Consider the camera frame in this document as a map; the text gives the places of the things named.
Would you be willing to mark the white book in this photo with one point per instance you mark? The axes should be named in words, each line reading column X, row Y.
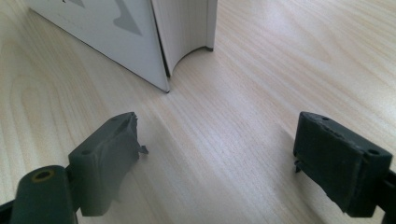
column 124, row 31

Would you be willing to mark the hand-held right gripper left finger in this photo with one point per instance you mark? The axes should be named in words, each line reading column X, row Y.
column 106, row 161

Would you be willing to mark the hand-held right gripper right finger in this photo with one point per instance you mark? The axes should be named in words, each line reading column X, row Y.
column 339, row 165

